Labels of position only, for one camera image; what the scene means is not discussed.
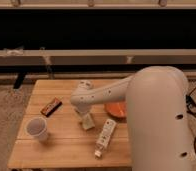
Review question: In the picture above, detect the black table leg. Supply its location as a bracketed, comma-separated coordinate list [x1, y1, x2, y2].
[13, 72, 27, 89]

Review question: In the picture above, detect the brown chocolate bar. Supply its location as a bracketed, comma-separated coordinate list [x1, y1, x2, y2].
[41, 98, 62, 117]

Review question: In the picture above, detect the white plastic cup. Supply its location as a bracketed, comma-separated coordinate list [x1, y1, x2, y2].
[25, 117, 48, 142]

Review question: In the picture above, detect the orange bowl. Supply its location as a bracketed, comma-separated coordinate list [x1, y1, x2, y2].
[104, 102, 126, 118]

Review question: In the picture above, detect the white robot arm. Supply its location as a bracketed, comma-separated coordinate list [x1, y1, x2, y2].
[70, 66, 192, 171]

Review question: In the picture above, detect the grey horizontal rail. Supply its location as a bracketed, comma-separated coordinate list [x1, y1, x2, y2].
[0, 49, 196, 66]

